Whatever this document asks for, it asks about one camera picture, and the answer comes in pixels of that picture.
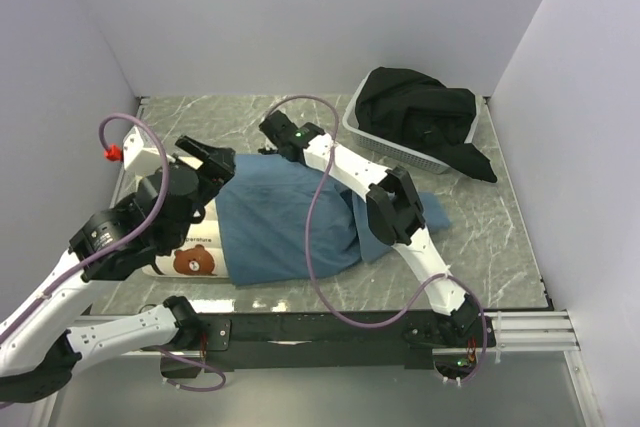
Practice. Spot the blue fabric pillowcase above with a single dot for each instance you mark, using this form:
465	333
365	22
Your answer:
279	221

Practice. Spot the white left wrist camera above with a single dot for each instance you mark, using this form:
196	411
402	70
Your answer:
140	154

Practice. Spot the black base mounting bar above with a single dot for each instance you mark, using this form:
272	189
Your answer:
234	341

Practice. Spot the black cloth in basket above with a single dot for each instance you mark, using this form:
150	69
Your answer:
425	112

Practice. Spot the cream pillow with bear print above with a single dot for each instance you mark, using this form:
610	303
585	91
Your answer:
201	255

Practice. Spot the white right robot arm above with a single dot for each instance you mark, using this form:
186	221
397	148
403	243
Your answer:
395	216

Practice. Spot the grey plastic basket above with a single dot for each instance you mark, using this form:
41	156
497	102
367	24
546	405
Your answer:
400	147

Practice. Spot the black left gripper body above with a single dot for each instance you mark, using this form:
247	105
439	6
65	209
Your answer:
208	188

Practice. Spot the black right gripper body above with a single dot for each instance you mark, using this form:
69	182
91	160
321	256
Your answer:
274	151

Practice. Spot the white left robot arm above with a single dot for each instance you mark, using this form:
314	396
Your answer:
42	349

